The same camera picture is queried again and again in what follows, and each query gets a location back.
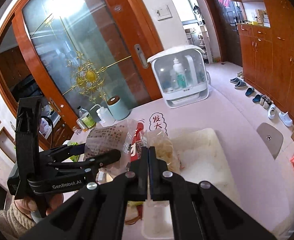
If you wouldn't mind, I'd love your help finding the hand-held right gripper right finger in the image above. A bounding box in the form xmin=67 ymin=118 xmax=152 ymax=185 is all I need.
xmin=149 ymin=147 xmax=278 ymax=240

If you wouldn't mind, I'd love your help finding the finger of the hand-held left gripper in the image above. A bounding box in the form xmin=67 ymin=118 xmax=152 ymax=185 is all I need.
xmin=54 ymin=149 xmax=122 ymax=178
xmin=46 ymin=143 xmax=87 ymax=160

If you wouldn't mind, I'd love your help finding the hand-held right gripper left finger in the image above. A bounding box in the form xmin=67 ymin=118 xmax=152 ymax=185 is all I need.
xmin=19 ymin=146 xmax=150 ymax=240

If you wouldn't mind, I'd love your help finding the clear bag of crackers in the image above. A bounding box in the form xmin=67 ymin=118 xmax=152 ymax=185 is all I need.
xmin=145 ymin=130 xmax=182 ymax=171

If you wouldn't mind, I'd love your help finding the clear bag with printed label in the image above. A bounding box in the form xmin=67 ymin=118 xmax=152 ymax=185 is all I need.
xmin=84 ymin=119 xmax=138 ymax=180

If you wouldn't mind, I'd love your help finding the white plastic storage bin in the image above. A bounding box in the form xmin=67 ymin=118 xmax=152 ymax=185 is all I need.
xmin=140 ymin=128 xmax=240 ymax=240

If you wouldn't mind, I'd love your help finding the person's left forearm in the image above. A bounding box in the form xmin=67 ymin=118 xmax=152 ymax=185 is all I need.
xmin=0 ymin=201 xmax=38 ymax=239

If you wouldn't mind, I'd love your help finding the person's left hand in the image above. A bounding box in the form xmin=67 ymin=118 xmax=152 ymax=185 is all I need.
xmin=14 ymin=193 xmax=64 ymax=223

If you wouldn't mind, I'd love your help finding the red snack packet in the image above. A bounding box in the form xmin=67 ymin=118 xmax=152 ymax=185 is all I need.
xmin=129 ymin=127 xmax=145 ymax=163

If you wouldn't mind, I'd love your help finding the plastic bottle with green label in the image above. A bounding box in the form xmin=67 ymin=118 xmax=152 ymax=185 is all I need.
xmin=76 ymin=106 xmax=97 ymax=131

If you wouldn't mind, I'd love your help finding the printed pink tablecloth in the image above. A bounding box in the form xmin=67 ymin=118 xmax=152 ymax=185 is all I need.
xmin=69 ymin=90 xmax=294 ymax=240

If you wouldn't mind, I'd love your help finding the white bottle sterilizer cabinet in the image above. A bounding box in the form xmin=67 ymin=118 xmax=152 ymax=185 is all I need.
xmin=147 ymin=44 xmax=211 ymax=109

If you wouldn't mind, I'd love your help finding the wooden sliding glass door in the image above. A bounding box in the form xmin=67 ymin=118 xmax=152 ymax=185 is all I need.
xmin=0 ymin=0 xmax=165 ymax=151

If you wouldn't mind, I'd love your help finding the row of shoes and slippers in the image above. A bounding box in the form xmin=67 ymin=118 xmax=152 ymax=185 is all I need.
xmin=229 ymin=70 xmax=294 ymax=127

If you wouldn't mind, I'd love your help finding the dark entrance door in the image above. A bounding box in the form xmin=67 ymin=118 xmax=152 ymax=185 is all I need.
xmin=210 ymin=0 xmax=243 ymax=67

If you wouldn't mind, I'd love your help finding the white wall panel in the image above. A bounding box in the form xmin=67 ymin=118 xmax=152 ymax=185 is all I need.
xmin=154 ymin=6 xmax=173 ymax=21

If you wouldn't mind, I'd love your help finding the wooden wall cabinet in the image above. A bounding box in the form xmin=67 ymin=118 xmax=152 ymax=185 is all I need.
xmin=222 ymin=0 xmax=294 ymax=131

